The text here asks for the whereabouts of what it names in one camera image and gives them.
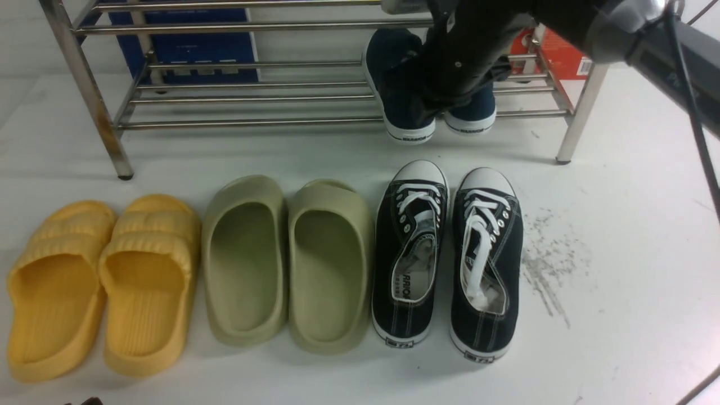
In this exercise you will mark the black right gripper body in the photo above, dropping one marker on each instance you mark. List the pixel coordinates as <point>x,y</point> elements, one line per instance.
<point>468,37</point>

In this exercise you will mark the navy slip-on shoe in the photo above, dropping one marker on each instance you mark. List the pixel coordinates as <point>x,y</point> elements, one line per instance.
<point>390,68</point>
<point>476,117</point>

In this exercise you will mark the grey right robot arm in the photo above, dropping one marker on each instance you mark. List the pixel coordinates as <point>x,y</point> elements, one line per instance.
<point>678,59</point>

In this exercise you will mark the red box behind rack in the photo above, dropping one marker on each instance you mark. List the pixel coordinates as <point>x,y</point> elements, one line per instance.
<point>563,60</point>

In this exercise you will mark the blue box behind rack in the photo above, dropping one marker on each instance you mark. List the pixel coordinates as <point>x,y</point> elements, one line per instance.
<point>238,46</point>

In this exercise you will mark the stainless steel shoe rack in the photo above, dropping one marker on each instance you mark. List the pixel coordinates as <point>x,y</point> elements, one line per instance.
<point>158,81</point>

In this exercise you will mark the left black lace-up sneaker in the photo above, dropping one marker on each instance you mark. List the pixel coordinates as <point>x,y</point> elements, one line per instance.
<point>410,224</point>

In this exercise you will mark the black lace-up sneaker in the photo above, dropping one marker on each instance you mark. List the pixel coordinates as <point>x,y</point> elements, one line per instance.
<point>488,241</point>
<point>410,224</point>

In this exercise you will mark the right black lace-up sneaker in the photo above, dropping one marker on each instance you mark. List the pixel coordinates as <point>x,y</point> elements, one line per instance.
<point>488,241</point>

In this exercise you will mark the right olive green slipper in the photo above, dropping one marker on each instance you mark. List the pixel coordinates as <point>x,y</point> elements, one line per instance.
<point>332,233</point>

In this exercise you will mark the olive green slipper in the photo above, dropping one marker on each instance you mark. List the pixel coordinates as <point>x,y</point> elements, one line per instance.
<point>332,233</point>
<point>243,256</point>

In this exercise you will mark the left olive green slipper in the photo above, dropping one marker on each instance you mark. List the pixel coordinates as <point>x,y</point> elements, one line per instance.
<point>243,256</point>

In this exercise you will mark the right yellow slipper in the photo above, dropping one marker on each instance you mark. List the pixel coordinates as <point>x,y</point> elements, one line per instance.
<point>149,271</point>

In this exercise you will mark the yellow slipper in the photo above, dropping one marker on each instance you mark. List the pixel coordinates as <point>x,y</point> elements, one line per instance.
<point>149,271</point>
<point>57,297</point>

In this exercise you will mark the left yellow slipper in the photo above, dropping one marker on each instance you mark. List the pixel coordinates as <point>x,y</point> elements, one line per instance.
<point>57,297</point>

